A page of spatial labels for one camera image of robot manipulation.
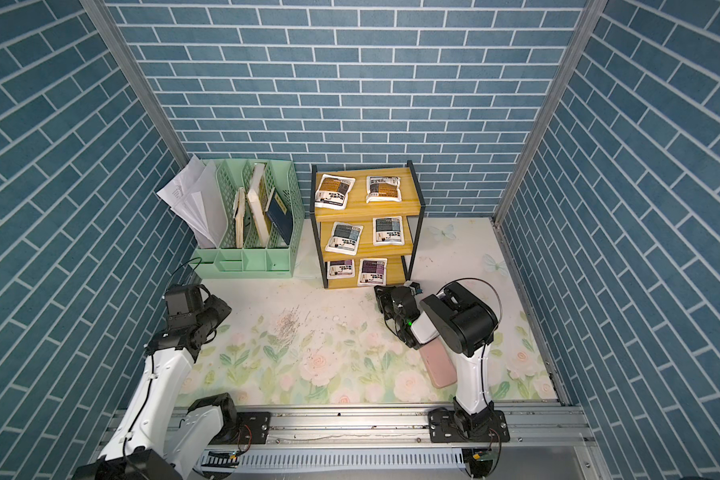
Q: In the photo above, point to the wooden black-frame three-tier shelf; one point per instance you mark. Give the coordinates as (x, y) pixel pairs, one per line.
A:
(360, 212)

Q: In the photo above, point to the green plastic file organizer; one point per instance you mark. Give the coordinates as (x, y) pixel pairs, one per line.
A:
(252, 261)

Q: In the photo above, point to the floral table mat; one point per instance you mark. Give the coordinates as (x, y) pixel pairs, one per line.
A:
(293, 342)

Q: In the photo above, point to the teal coffee bag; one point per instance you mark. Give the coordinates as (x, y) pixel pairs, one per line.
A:
(388, 231)
(344, 239)

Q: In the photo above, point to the pink eyeglass case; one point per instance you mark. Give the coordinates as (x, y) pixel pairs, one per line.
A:
(438, 364)

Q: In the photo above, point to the thin beige book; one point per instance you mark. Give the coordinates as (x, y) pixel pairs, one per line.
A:
(239, 213)

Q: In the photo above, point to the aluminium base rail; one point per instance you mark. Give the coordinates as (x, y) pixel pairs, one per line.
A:
(536, 441)

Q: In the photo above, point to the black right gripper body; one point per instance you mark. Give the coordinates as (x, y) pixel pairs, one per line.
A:
(388, 308)

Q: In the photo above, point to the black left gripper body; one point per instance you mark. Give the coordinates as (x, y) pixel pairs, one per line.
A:
(214, 310)

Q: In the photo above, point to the white paper sheets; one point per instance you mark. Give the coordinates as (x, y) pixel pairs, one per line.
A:
(195, 196)

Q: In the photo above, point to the dark navy notebook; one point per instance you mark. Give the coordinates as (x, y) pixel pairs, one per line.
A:
(280, 216)

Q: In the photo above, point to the purple coffee bag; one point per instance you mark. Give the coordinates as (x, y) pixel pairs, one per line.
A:
(372, 272)
(341, 269)

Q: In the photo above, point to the yellow coffee bag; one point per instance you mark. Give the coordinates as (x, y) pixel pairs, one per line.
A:
(383, 189)
(333, 192)

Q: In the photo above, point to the thick cream book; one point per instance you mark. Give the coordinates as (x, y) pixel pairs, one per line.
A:
(257, 196)

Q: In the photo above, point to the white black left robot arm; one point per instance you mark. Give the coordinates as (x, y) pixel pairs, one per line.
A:
(156, 390)

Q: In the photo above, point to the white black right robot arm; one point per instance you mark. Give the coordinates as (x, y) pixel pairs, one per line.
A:
(465, 325)

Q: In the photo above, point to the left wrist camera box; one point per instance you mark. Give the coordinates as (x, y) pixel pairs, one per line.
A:
(183, 299)

